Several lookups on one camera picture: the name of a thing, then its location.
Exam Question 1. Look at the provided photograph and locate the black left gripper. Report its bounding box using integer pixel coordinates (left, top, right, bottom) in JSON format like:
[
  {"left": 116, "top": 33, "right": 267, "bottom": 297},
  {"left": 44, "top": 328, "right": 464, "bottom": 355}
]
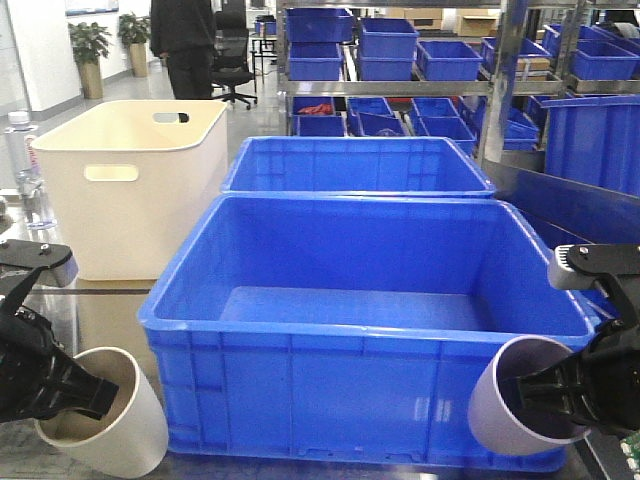
[{"left": 1, "top": 239, "right": 119, "bottom": 423}]

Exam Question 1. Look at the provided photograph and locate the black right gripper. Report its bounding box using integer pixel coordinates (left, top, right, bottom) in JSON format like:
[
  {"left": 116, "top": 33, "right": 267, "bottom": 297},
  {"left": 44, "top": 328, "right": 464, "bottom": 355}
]
[{"left": 514, "top": 243, "right": 639, "bottom": 435}]

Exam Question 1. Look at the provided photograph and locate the purple plastic cup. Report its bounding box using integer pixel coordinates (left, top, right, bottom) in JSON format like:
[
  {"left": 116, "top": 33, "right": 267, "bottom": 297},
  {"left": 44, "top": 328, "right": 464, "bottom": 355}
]
[{"left": 467, "top": 335, "right": 590, "bottom": 456}]

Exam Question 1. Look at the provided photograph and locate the beige plastic cup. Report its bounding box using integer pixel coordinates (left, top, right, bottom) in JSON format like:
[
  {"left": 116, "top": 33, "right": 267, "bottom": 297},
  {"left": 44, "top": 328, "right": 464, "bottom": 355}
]
[{"left": 34, "top": 347, "right": 168, "bottom": 479}]

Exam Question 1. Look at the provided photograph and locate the large blue bin right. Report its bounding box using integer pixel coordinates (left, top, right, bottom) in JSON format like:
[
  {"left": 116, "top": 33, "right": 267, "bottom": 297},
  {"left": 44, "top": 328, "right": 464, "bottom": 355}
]
[{"left": 542, "top": 95, "right": 639, "bottom": 196}]

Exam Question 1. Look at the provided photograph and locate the large blue bin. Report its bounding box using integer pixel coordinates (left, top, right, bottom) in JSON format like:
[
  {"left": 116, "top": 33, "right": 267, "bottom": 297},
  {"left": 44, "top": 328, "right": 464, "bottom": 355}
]
[
  {"left": 138, "top": 193, "right": 598, "bottom": 472},
  {"left": 542, "top": 95, "right": 639, "bottom": 196}
]

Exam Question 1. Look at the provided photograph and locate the large blue front bin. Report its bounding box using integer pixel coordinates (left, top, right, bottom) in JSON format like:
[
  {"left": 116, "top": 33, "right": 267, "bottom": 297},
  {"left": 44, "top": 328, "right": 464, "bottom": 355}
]
[{"left": 138, "top": 193, "right": 598, "bottom": 472}]

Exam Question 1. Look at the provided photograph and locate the blue bin behind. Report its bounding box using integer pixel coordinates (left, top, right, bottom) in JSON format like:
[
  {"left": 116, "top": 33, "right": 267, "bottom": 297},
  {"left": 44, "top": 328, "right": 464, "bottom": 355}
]
[{"left": 220, "top": 136, "right": 496, "bottom": 199}]

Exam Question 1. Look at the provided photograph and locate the cream plastic tub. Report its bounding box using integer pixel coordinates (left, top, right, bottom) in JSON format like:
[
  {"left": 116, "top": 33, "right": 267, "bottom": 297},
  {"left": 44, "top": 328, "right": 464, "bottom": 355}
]
[{"left": 32, "top": 100, "right": 228, "bottom": 281}]

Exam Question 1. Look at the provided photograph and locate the clear water bottle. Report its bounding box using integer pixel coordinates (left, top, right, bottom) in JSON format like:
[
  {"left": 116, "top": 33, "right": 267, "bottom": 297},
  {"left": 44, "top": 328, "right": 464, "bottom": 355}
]
[{"left": 4, "top": 110, "right": 57, "bottom": 230}]

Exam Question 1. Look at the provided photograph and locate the metal shelving rack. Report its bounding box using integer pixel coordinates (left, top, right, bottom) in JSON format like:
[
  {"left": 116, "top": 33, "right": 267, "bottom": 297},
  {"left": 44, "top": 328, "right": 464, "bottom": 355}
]
[{"left": 276, "top": 1, "right": 639, "bottom": 168}]

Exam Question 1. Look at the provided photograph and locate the potted plant gold planter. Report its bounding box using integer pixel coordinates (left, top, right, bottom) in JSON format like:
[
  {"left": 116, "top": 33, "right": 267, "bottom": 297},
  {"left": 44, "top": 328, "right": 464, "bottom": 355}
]
[{"left": 68, "top": 22, "right": 111, "bottom": 100}]

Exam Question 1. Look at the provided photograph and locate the person in black clothes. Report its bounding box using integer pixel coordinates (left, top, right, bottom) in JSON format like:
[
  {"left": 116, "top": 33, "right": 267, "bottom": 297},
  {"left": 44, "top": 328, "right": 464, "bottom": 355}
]
[{"left": 150, "top": 0, "right": 215, "bottom": 100}]

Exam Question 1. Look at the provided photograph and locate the black office chair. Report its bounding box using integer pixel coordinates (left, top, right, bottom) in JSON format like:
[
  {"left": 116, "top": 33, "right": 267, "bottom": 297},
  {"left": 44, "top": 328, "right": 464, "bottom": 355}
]
[{"left": 211, "top": 11, "right": 258, "bottom": 110}]

